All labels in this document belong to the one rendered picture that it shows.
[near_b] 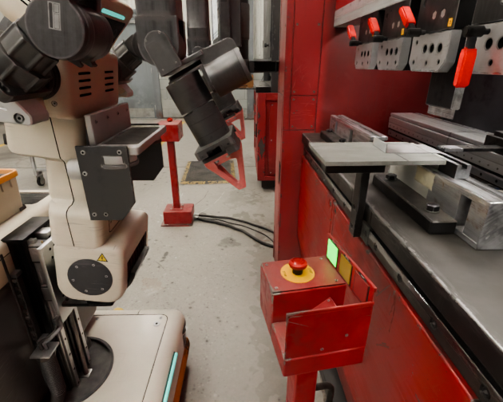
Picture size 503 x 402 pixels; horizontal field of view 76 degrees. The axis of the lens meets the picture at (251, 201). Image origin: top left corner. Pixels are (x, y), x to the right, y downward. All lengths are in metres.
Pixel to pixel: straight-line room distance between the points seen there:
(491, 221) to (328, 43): 1.15
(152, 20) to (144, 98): 7.67
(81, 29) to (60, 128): 0.29
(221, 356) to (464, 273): 1.16
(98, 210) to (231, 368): 1.01
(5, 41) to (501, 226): 0.84
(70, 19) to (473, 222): 0.73
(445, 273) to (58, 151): 0.77
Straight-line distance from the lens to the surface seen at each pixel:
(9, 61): 0.59
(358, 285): 0.65
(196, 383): 1.51
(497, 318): 0.57
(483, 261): 0.70
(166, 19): 0.51
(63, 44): 0.54
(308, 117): 1.65
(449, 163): 0.81
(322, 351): 0.66
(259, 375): 1.52
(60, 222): 0.82
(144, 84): 8.15
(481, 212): 0.71
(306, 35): 1.63
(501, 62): 0.68
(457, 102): 0.84
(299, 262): 0.69
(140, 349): 1.29
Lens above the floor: 1.19
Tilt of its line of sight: 23 degrees down
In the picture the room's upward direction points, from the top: straight up
